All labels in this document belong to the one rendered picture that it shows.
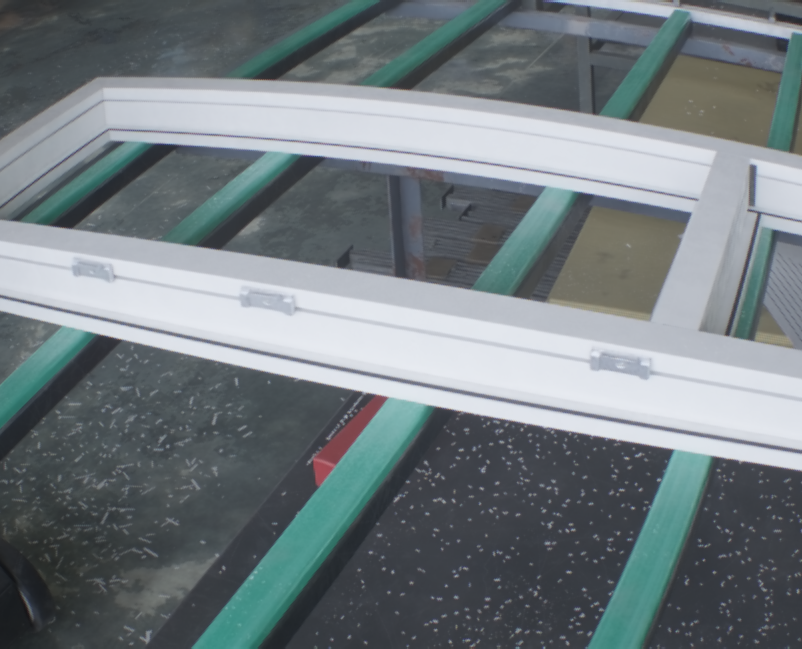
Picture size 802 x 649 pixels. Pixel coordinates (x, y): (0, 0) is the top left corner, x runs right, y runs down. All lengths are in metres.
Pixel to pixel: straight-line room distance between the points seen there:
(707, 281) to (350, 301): 0.30
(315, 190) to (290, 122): 1.99
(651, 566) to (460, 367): 0.26
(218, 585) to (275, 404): 1.33
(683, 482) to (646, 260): 0.81
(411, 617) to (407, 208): 0.61
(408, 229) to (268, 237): 1.62
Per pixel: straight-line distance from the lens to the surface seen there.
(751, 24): 2.11
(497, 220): 2.45
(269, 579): 0.81
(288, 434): 2.43
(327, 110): 1.41
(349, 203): 3.32
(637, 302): 1.55
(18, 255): 1.17
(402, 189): 1.55
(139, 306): 1.09
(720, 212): 1.12
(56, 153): 1.51
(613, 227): 1.73
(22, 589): 1.94
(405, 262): 1.60
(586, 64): 2.63
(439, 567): 1.21
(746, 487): 1.32
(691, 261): 1.02
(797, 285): 1.63
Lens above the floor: 1.41
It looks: 31 degrees down
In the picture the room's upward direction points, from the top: 4 degrees counter-clockwise
